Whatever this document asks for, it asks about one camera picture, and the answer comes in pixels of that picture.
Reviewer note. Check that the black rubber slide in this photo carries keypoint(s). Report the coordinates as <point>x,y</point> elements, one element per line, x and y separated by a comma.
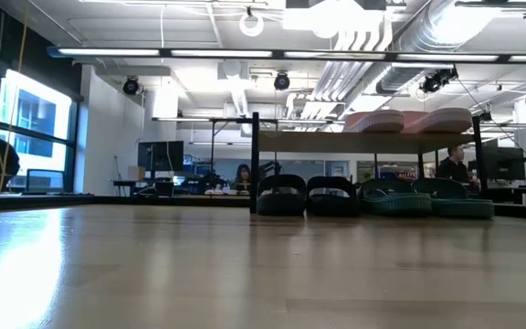
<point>333,201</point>
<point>281,201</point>

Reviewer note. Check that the wooden shelf with black frame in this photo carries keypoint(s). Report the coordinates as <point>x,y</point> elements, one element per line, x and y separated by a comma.
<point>359,142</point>

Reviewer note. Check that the green rubber slide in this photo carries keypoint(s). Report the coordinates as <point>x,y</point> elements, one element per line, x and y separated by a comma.
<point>464,208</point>
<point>395,203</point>

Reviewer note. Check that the silver ventilation duct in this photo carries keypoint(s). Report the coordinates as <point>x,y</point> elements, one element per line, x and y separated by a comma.
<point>427,27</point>

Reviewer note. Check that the open laptop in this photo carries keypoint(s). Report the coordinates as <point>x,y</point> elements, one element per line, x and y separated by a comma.
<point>44,180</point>

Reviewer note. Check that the black round ceiling speaker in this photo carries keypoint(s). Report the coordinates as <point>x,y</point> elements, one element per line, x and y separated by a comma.
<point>281,81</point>
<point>130,85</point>

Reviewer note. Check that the large bright window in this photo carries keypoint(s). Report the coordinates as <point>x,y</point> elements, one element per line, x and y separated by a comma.
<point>34,114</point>

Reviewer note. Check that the long linear ceiling light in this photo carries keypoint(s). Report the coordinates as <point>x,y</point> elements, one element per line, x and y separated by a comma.
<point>208,53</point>

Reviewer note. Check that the pink rubber slide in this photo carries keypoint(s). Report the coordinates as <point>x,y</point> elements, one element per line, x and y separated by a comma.
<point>441,121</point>
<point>375,122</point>

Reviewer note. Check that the black computer monitor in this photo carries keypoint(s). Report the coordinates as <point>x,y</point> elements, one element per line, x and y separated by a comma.
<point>502,162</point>
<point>160,155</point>

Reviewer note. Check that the black aluminium rig frame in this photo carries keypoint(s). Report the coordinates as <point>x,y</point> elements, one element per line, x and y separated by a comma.
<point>108,200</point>

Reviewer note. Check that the black ceiling mounted camera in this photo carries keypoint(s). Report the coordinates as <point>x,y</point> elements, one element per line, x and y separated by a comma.
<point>436,81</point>

